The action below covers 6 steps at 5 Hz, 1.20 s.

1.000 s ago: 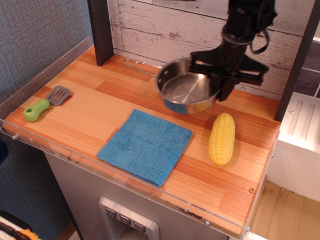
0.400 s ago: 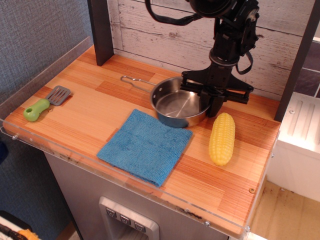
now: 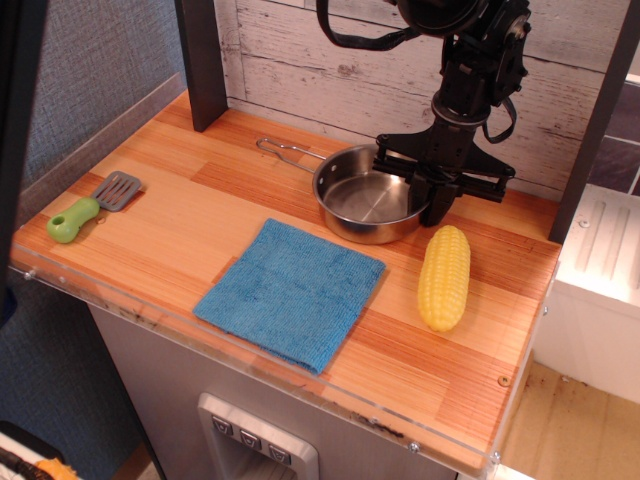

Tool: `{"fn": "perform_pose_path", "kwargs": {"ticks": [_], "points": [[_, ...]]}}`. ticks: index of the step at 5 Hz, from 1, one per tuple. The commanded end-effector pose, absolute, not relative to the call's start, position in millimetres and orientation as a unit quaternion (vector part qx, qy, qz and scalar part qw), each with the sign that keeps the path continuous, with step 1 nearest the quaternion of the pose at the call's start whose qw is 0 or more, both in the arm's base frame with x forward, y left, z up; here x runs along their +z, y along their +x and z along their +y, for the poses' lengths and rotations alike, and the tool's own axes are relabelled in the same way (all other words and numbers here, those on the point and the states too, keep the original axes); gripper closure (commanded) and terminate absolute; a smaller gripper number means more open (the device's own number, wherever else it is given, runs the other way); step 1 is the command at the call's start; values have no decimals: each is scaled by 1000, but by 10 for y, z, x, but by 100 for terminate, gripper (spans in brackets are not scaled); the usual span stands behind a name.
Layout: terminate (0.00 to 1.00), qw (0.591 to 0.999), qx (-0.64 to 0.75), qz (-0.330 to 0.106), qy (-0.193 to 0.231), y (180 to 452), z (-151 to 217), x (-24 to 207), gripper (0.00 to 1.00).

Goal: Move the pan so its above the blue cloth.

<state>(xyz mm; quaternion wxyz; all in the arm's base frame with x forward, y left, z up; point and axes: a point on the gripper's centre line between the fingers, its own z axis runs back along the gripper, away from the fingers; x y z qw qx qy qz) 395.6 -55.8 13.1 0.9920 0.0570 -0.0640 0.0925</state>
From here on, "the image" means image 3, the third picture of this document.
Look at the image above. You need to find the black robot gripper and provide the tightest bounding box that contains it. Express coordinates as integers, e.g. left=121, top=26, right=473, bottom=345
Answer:
left=374, top=107, right=515, bottom=227

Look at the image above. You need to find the small steel pan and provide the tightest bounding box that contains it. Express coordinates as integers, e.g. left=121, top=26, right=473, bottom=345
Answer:
left=256, top=138, right=427, bottom=245

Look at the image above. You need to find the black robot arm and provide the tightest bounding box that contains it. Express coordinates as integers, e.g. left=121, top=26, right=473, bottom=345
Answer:
left=374, top=1, right=531, bottom=227

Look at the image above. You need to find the blue cloth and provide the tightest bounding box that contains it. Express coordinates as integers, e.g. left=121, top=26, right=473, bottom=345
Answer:
left=193, top=219, right=386, bottom=375

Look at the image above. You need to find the yellow toy corn cob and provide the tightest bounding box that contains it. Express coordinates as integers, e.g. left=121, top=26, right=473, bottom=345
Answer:
left=417, top=225, right=471, bottom=332

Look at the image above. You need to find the white toy sink unit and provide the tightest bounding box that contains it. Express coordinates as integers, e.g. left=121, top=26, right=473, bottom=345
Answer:
left=529, top=74, right=640, bottom=406

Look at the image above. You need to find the clear acrylic edge guard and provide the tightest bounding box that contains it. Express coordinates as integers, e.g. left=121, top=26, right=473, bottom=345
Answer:
left=11, top=76, right=560, bottom=479

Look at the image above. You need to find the silver ice dispenser panel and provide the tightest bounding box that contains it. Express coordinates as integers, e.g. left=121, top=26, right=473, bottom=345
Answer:
left=198, top=393, right=320, bottom=479

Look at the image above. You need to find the grey toy fridge cabinet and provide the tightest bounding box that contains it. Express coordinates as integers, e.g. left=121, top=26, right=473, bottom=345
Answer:
left=90, top=307, right=458, bottom=479

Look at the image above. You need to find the orange toy at corner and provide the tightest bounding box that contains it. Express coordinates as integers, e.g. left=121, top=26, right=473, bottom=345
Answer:
left=0, top=447, right=76, bottom=480

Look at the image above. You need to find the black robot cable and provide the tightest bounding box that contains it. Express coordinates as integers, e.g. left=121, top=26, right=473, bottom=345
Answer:
left=314, top=0, right=517, bottom=145

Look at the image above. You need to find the dark right shelf post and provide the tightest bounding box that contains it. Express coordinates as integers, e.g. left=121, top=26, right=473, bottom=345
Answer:
left=548, top=0, right=639, bottom=244

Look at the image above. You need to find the dark shelf post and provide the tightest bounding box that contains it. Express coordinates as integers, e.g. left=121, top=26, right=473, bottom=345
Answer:
left=548, top=0, right=639, bottom=244
left=174, top=0, right=228, bottom=132

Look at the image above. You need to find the dark left shelf post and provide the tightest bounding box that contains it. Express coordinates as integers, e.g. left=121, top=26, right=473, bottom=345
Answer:
left=174, top=0, right=228, bottom=132

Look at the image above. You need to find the green handled grey spatula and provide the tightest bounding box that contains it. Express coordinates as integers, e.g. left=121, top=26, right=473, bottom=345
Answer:
left=46, top=171, right=141, bottom=244

